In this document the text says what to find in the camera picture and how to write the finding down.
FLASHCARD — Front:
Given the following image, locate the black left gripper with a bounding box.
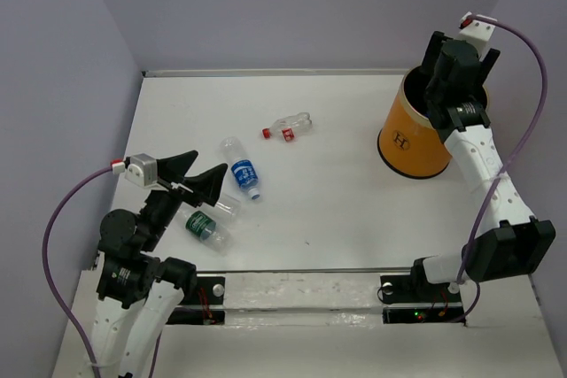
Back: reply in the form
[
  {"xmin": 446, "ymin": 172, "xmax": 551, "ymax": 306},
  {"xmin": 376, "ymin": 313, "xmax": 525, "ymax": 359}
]
[{"xmin": 141, "ymin": 148, "xmax": 229, "ymax": 248}]

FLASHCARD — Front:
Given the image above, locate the blue label bottle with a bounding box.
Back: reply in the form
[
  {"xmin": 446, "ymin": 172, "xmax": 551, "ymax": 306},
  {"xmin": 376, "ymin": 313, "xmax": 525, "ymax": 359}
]
[{"xmin": 221, "ymin": 137, "xmax": 260, "ymax": 201}]

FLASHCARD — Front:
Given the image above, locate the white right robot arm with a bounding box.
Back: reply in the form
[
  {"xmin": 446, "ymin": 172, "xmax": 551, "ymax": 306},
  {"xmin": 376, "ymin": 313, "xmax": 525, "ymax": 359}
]
[{"xmin": 408, "ymin": 32, "xmax": 555, "ymax": 300}]

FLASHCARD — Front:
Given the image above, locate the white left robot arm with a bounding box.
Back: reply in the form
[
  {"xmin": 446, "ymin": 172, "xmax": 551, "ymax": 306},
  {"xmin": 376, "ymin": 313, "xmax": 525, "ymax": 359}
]
[{"xmin": 89, "ymin": 150, "xmax": 228, "ymax": 377}]

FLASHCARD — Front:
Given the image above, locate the orange cylindrical bin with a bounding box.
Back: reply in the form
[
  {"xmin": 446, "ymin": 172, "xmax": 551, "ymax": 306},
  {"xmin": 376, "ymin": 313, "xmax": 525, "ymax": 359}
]
[{"xmin": 377, "ymin": 61, "xmax": 491, "ymax": 181}]

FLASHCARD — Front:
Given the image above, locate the clear plastic bottle no label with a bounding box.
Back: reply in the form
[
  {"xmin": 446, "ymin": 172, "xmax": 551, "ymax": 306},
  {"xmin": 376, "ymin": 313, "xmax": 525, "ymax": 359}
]
[{"xmin": 203, "ymin": 193, "xmax": 242, "ymax": 224}]

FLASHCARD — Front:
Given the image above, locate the green label plastic bottle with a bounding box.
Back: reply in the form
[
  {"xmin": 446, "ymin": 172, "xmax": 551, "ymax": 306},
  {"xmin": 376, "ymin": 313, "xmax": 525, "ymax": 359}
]
[{"xmin": 175, "ymin": 204, "xmax": 233, "ymax": 256}]

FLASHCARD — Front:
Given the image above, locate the silver bolt left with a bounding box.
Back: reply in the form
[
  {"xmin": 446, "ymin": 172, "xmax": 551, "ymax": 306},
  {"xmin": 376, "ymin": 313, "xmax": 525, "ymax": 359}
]
[{"xmin": 213, "ymin": 284, "xmax": 225, "ymax": 297}]

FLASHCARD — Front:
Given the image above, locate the silver bolt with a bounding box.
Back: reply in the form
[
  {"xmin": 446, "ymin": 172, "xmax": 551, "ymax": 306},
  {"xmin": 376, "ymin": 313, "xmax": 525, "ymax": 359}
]
[
  {"xmin": 213, "ymin": 284, "xmax": 225, "ymax": 297},
  {"xmin": 382, "ymin": 282, "xmax": 393, "ymax": 295}
]

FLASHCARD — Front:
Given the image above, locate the red cap small bottle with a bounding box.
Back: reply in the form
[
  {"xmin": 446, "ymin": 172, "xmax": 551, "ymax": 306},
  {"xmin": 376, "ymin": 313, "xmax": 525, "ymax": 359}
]
[{"xmin": 261, "ymin": 112, "xmax": 313, "ymax": 142}]

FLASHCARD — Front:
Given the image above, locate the silver bolt right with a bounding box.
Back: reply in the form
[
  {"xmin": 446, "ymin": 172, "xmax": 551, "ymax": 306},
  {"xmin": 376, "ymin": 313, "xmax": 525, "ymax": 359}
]
[{"xmin": 382, "ymin": 282, "xmax": 393, "ymax": 295}]

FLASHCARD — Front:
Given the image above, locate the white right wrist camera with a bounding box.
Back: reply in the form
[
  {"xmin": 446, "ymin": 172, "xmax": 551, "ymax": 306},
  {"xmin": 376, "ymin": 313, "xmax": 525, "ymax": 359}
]
[{"xmin": 455, "ymin": 12, "xmax": 494, "ymax": 57}]

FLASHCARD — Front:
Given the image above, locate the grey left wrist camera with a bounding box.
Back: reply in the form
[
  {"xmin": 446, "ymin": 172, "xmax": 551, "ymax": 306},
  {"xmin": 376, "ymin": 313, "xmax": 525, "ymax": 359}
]
[{"xmin": 110, "ymin": 153, "xmax": 158, "ymax": 189}]

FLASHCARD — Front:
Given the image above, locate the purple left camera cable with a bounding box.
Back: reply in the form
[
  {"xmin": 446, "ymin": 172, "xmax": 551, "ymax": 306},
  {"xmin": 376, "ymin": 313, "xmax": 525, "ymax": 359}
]
[{"xmin": 41, "ymin": 166, "xmax": 113, "ymax": 374}]

